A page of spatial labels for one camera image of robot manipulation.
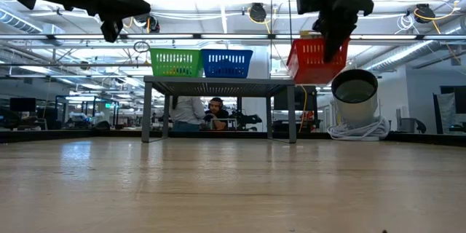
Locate red plastic basket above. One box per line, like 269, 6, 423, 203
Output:
286, 37, 350, 85

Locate green plastic basket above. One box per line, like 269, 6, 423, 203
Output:
149, 47, 204, 78

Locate blue plastic basket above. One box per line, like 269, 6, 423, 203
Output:
201, 49, 254, 79

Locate grey equipment box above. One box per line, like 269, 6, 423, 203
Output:
395, 117, 418, 134

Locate person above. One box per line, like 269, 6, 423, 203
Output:
169, 96, 207, 132
202, 97, 231, 131

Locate background robot arms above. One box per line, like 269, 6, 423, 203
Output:
232, 111, 263, 131

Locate grey perforated metal shelf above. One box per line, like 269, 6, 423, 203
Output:
141, 75, 298, 143

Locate black monitor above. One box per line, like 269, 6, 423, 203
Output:
9, 97, 37, 113

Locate hanging cable loop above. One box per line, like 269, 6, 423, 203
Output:
133, 40, 151, 54

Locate black ceiling cable reel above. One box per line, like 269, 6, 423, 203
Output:
414, 2, 436, 23
133, 14, 161, 33
248, 2, 268, 23

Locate black hanging cable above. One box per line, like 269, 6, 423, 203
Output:
287, 0, 294, 50

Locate yellow hanging cable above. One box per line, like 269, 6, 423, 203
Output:
298, 84, 309, 133

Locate black background workstation frame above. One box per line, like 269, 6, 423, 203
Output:
54, 94, 120, 129

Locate white coiled lamp cable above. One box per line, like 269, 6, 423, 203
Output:
326, 116, 391, 142

